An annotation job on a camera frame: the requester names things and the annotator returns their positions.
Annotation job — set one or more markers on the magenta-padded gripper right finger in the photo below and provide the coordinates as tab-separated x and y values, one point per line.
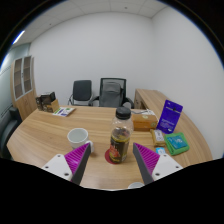
146	159

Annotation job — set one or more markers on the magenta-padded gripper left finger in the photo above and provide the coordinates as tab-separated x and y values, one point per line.
76	160

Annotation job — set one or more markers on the clear black-capped drink bottle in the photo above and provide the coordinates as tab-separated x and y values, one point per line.
120	143

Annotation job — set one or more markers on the small light blue box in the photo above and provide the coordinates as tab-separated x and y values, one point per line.
160	150

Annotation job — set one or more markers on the white ceramic mug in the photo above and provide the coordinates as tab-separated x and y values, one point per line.
77	137

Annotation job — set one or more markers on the small yellow packet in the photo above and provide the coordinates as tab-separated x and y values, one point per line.
157	137

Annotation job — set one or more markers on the green wrapped pack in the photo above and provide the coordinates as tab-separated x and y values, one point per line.
176	143

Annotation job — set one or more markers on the wooden tissue box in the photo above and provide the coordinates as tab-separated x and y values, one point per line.
144	122

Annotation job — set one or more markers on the round patterned white mat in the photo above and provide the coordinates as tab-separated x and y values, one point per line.
143	112

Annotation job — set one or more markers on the purple standing card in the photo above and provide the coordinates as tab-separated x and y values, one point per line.
169	116

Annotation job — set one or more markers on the green and white booklet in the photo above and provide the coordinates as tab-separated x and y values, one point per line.
64	111

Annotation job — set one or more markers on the wooden side desk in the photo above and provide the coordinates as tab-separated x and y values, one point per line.
148	98

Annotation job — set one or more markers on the dark printed carton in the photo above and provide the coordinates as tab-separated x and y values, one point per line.
39	102

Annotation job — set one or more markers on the black office chair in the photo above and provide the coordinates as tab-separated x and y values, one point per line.
82	90

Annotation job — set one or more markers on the black leather armchair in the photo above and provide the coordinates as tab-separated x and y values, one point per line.
7	130

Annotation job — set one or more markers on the grey mesh office chair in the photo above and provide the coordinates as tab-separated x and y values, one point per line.
110	93

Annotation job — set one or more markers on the wooden glass-door cabinet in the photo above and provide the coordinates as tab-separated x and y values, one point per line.
26	103

